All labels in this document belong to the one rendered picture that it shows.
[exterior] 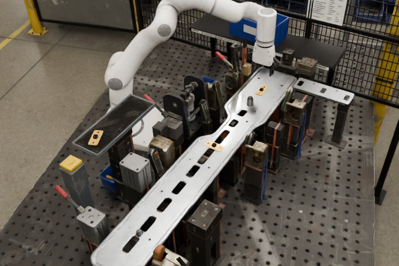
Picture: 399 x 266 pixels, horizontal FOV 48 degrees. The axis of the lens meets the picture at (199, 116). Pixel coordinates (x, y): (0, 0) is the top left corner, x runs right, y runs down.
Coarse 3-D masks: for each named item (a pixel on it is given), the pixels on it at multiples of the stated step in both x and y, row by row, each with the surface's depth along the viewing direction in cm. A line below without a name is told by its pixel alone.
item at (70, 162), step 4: (72, 156) 171; (64, 160) 170; (68, 160) 169; (72, 160) 169; (76, 160) 169; (80, 160) 169; (60, 164) 168; (64, 164) 168; (68, 164) 168; (72, 164) 168; (76, 164) 168; (64, 168) 168; (68, 168) 166; (72, 168) 166
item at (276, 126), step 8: (272, 128) 206; (280, 128) 205; (272, 136) 209; (280, 136) 207; (272, 144) 212; (280, 144) 212; (272, 152) 215; (280, 152) 214; (272, 160) 219; (272, 168) 222; (280, 168) 225
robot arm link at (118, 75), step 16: (160, 16) 194; (176, 16) 200; (144, 32) 202; (160, 32) 194; (128, 48) 210; (144, 48) 207; (112, 64) 217; (128, 64) 211; (112, 80) 213; (128, 80) 215
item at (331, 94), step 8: (304, 80) 231; (296, 88) 226; (304, 88) 226; (312, 88) 226; (320, 88) 225; (328, 88) 225; (336, 88) 225; (320, 96) 221; (328, 96) 220; (336, 96) 220; (344, 96) 220; (352, 96) 220; (344, 104) 216
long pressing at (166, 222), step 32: (256, 96) 222; (224, 128) 205; (192, 160) 190; (224, 160) 190; (160, 192) 177; (192, 192) 176; (128, 224) 166; (160, 224) 165; (96, 256) 156; (128, 256) 155
